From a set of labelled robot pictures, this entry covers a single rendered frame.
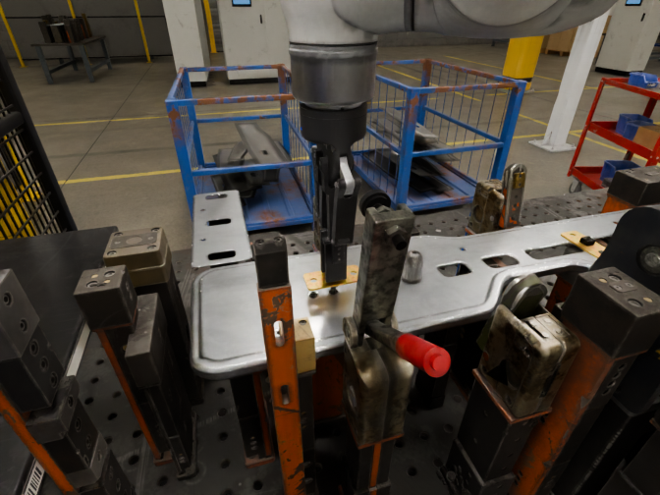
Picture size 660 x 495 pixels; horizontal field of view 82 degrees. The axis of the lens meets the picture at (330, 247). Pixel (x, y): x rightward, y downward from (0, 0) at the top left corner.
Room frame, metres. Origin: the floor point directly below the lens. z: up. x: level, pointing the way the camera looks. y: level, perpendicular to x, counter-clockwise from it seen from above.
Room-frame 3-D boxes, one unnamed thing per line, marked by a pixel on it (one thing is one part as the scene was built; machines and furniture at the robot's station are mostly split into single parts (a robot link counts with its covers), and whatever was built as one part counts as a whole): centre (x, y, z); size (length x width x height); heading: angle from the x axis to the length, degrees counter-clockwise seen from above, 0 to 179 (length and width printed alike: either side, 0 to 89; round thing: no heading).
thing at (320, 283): (0.44, -0.01, 1.03); 0.08 x 0.04 x 0.01; 106
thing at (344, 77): (0.44, 0.00, 1.30); 0.09 x 0.09 x 0.06
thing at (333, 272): (0.43, -0.01, 1.07); 0.03 x 0.01 x 0.07; 106
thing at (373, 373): (0.28, -0.05, 0.88); 0.07 x 0.06 x 0.35; 16
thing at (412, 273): (0.47, -0.13, 1.02); 0.03 x 0.03 x 0.07
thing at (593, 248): (0.57, -0.45, 1.01); 0.08 x 0.04 x 0.01; 17
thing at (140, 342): (0.37, 0.25, 0.85); 0.12 x 0.03 x 0.30; 16
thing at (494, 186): (0.72, -0.35, 0.87); 0.12 x 0.09 x 0.35; 16
